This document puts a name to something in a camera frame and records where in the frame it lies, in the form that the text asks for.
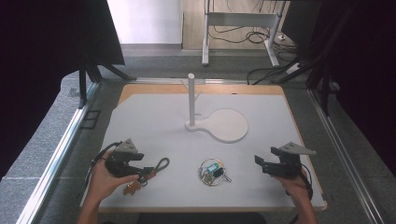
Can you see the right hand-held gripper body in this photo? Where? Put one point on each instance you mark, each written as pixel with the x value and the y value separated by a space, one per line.
pixel 288 163

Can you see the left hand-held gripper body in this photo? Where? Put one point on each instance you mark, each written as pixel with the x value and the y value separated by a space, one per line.
pixel 121 161

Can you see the white key holder stand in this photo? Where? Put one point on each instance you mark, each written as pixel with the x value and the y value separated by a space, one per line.
pixel 229 124

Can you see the person's right hand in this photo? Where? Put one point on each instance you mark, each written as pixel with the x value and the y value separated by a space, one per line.
pixel 292 186

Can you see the person's left hand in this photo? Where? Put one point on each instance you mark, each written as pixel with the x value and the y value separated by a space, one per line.
pixel 104 182

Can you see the white table mat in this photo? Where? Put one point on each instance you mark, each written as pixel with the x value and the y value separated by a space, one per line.
pixel 174 140

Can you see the white power strip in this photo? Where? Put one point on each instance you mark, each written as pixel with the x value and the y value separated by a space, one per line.
pixel 293 68

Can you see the black stand legs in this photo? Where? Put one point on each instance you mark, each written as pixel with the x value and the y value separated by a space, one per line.
pixel 93 73
pixel 323 77

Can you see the black curtain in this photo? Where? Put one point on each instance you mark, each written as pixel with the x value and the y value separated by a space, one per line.
pixel 367 77
pixel 37 62

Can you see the aluminium rail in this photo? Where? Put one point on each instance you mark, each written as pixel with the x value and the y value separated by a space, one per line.
pixel 59 149
pixel 345 155

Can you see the white metal desk frame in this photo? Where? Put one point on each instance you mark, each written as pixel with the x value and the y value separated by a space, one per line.
pixel 239 18

